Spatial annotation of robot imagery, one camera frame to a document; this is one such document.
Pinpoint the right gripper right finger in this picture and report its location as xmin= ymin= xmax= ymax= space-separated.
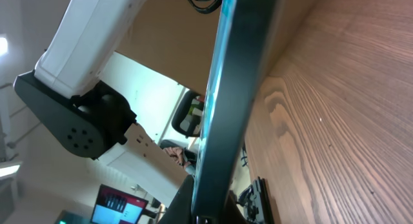
xmin=222 ymin=193 xmax=247 ymax=224

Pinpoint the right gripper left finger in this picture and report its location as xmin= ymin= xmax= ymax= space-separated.
xmin=158 ymin=175 xmax=194 ymax=224

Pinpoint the blue screen Galaxy smartphone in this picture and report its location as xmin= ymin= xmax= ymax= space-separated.
xmin=192 ymin=0 xmax=279 ymax=223

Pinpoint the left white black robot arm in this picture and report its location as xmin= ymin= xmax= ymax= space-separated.
xmin=14 ymin=0 xmax=194 ymax=207

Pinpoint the computer monitor red window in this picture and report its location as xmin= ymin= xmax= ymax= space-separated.
xmin=90 ymin=185 xmax=148 ymax=224

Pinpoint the black office chair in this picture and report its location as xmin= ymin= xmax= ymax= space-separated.
xmin=159 ymin=90 xmax=205 ymax=170

